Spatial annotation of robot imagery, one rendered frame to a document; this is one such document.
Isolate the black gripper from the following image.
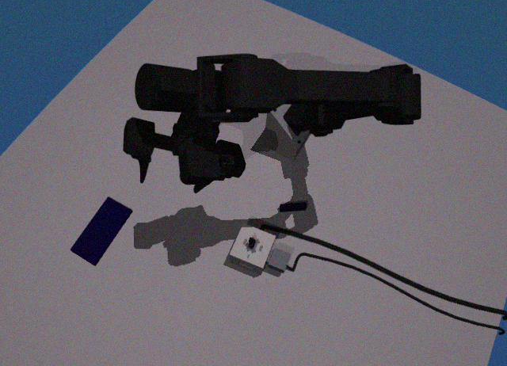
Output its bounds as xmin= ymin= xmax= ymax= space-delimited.
xmin=123 ymin=112 xmax=246 ymax=183

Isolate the thin black cable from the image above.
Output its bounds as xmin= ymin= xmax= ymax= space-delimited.
xmin=266 ymin=247 xmax=505 ymax=335

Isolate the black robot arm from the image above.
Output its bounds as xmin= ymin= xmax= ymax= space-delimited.
xmin=135 ymin=53 xmax=421 ymax=185

